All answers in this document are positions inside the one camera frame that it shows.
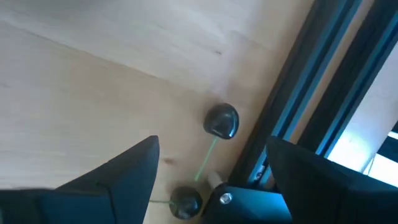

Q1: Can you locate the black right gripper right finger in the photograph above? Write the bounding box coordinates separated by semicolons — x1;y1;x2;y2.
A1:
266;135;398;224

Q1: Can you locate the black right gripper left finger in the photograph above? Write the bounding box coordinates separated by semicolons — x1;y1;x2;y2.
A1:
0;135;160;224

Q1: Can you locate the dark blackberry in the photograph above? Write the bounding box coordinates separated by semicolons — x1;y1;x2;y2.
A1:
203;102;240;140
169;185;203;220

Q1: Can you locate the thin green thread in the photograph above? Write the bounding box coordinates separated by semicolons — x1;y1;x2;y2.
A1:
194;138;218;182

